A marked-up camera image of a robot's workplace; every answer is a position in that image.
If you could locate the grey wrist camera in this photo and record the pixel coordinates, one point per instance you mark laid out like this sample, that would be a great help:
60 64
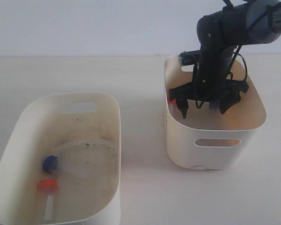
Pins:
187 58

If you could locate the orange-capped tube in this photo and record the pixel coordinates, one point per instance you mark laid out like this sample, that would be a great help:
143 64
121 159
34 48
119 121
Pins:
47 189
171 103

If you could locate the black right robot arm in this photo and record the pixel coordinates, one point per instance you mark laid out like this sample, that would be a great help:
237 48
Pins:
221 36

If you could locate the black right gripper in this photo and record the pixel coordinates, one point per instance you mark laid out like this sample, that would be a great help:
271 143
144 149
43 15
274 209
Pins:
209 83

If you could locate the blue-capped tube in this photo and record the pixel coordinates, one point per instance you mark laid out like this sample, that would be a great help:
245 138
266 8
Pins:
215 105
55 165

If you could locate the white plastic bin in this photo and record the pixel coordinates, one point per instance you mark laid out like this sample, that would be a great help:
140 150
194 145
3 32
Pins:
82 128
206 139

